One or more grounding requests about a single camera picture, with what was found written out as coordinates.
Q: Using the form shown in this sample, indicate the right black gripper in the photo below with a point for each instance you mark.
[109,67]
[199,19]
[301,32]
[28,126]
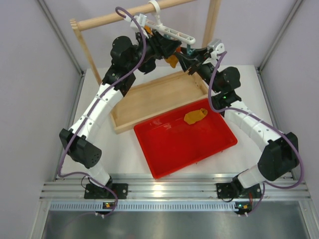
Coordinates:
[188,63]

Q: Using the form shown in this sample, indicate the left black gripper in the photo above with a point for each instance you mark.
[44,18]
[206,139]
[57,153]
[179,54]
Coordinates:
[161,46]

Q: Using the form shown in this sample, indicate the teal clip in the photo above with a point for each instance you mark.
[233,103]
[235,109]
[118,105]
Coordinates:
[189,50]
[168,37]

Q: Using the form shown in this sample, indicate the mustard sock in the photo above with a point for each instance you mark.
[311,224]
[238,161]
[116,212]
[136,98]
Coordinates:
[172,61]
[195,116]

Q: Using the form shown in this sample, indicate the white plastic sock hanger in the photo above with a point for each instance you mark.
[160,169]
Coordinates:
[158,26]

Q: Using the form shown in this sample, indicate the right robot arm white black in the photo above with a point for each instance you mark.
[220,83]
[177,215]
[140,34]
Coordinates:
[280,152]

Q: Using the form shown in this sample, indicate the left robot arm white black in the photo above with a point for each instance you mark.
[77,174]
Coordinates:
[78,141]

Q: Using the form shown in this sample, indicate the teal clip at end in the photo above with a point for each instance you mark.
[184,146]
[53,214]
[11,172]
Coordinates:
[189,50]

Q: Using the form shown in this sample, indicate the wooden hanger rack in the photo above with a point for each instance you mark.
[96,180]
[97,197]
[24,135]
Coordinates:
[146,100]

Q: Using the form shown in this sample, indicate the red plastic tray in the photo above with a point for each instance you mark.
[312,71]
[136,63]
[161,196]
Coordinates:
[169,144]

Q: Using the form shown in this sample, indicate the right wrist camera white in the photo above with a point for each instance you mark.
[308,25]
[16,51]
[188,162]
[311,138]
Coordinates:
[215,48]

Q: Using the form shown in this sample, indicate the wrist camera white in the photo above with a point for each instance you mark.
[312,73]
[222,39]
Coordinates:
[215,48]
[138,22]

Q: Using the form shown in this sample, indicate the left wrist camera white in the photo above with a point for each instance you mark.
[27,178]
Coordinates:
[138,22]

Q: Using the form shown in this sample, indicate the aluminium rail frame front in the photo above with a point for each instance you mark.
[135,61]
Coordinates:
[177,187]

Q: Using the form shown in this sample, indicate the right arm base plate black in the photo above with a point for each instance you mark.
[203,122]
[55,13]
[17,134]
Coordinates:
[228,191]

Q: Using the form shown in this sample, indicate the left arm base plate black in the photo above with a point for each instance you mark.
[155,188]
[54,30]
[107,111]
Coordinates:
[95,192]

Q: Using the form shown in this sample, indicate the perforated cable duct grey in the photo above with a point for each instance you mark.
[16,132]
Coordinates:
[184,206]

